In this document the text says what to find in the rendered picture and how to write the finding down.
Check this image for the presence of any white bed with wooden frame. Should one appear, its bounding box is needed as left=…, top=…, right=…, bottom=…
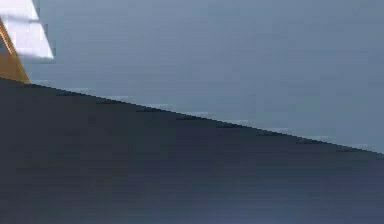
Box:
left=0, top=0, right=56, bottom=84

